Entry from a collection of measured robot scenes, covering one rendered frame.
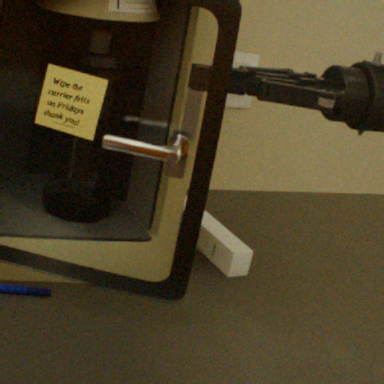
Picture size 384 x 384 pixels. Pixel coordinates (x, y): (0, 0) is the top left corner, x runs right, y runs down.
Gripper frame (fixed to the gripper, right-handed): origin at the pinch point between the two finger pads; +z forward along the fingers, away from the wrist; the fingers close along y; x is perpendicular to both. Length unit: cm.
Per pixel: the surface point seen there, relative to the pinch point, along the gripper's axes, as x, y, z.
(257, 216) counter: 34, -38, -31
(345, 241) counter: 34, -26, -45
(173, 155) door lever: 7.7, 6.4, 6.7
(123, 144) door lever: 7.7, 3.5, 11.7
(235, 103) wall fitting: 17, -54, -30
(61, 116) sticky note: 7.4, -4.9, 17.1
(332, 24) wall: -3, -55, -50
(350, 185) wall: 33, -55, -64
